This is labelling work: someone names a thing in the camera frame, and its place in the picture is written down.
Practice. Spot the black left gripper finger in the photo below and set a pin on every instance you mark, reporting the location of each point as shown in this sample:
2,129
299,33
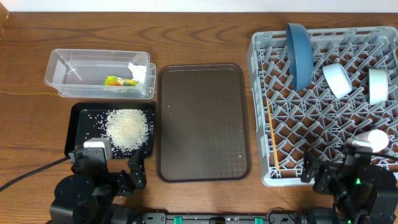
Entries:
137,169
125,184

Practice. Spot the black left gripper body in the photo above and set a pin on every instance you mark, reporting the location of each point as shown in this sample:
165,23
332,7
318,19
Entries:
111,190

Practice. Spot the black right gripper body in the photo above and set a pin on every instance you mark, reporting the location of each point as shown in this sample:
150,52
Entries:
343,188

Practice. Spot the white rice pile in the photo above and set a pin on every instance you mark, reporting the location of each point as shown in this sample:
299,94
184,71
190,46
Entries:
128,130

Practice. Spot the orange chopstick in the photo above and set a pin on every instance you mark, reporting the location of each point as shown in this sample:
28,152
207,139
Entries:
276,161

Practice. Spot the white pink cup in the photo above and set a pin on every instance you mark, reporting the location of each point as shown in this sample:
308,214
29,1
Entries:
378,139

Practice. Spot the yellow snack wrapper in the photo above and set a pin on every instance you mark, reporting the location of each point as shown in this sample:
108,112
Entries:
117,81

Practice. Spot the light blue bowl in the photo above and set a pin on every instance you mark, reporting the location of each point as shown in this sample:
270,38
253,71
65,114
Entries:
337,79

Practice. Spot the white tissue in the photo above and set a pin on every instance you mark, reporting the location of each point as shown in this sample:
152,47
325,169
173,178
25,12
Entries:
138,72

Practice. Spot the mint green bowl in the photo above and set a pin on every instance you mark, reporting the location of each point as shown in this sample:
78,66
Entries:
378,86

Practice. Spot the dark blue plate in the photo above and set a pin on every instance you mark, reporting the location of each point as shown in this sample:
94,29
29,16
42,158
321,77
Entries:
299,49

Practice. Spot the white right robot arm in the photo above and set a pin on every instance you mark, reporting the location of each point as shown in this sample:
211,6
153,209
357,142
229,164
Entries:
362,192

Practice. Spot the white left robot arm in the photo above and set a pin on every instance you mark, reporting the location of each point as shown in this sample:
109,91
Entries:
87,195

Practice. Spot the grey dishwasher rack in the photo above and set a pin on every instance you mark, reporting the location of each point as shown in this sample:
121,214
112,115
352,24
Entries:
313,119

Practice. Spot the black plastic tray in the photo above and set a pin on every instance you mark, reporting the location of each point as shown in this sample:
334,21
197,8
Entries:
71,130

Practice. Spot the brown serving tray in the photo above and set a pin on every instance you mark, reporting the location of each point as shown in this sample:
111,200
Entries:
202,124

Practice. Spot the clear plastic bin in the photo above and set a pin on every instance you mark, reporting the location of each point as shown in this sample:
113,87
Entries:
80,73

